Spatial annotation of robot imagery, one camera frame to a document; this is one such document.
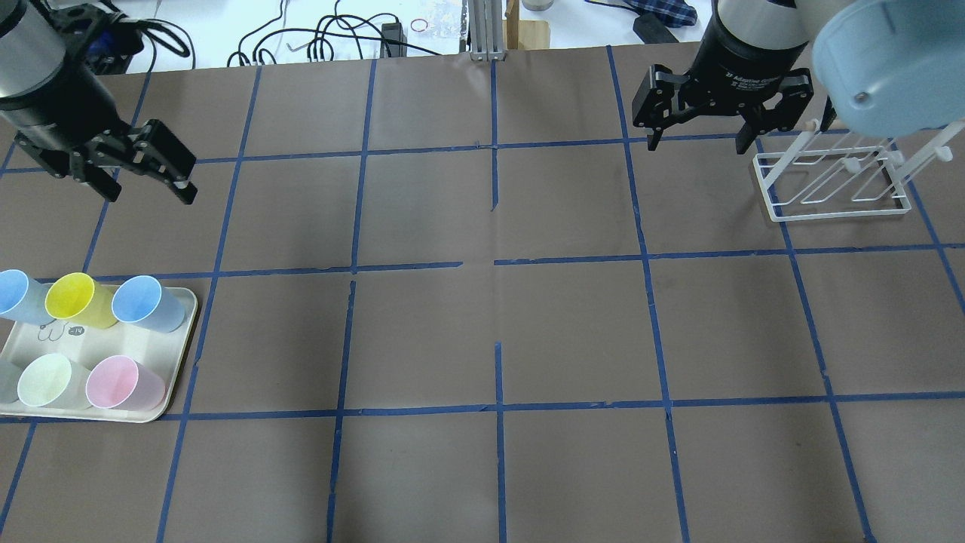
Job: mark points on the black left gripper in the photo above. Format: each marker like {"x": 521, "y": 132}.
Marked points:
{"x": 54, "y": 100}

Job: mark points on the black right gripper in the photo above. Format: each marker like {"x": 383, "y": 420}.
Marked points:
{"x": 748, "y": 62}

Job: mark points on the light blue plastic cup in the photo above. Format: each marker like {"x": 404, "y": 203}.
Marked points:
{"x": 144, "y": 302}

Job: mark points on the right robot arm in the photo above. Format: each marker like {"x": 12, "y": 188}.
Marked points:
{"x": 888, "y": 68}

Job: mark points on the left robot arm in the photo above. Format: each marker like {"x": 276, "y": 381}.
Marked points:
{"x": 65, "y": 118}

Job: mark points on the yellow plastic cup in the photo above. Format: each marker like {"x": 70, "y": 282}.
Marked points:
{"x": 79, "y": 299}

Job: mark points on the pink plastic cup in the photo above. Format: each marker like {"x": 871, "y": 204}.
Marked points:
{"x": 121, "y": 383}

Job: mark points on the pale green plastic cup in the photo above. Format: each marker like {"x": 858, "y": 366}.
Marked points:
{"x": 54, "y": 381}

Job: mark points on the blue plaid folded umbrella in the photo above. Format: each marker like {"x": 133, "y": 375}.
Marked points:
{"x": 674, "y": 14}

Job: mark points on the black box on table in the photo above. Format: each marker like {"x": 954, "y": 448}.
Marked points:
{"x": 650, "y": 30}

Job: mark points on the cream plastic tray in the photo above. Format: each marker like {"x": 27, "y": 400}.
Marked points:
{"x": 163, "y": 353}

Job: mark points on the wooden mug tree stand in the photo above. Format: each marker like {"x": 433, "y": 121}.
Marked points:
{"x": 523, "y": 35}

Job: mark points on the black power adapter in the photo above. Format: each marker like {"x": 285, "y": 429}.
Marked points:
{"x": 394, "y": 43}

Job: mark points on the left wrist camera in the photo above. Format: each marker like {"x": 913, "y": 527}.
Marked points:
{"x": 105, "y": 41}

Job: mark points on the white wire cup rack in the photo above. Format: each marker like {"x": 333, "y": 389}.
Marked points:
{"x": 839, "y": 174}

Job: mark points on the aluminium frame post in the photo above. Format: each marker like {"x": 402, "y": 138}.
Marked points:
{"x": 485, "y": 34}

